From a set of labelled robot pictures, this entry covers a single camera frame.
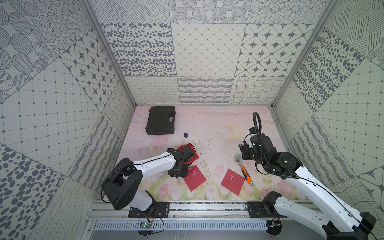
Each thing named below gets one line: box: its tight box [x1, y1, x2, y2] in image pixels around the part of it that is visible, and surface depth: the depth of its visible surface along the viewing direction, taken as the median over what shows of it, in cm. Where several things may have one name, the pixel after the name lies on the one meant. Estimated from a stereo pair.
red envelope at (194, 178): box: [183, 164, 207, 192], surface depth 87 cm
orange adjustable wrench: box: [234, 153, 254, 187], surface depth 87 cm
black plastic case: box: [145, 106, 176, 135], surface depth 107 cm
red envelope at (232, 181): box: [220, 168, 245, 196], surface depth 86 cm
